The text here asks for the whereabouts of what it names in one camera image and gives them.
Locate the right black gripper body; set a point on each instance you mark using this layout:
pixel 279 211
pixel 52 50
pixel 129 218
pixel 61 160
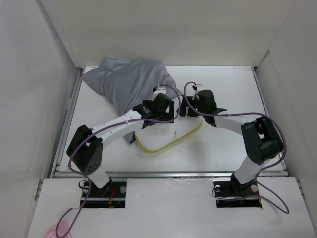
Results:
pixel 194 103

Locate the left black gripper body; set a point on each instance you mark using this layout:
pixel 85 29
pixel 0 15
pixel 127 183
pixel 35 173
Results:
pixel 166 116

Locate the cream yellow pillow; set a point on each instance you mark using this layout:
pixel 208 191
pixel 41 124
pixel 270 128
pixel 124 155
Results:
pixel 159 136

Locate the grey pillowcase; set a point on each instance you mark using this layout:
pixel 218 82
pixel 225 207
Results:
pixel 127 84

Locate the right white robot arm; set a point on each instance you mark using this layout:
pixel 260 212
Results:
pixel 261 139

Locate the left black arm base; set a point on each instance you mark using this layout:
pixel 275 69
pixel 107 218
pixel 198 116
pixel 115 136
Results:
pixel 112 196

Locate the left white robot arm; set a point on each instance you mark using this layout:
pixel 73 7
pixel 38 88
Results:
pixel 86 147

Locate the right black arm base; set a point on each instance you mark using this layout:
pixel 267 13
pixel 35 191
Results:
pixel 229 193

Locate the pink cloth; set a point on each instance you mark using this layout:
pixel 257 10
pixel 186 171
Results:
pixel 60 229

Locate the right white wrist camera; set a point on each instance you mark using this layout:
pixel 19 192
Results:
pixel 197 88

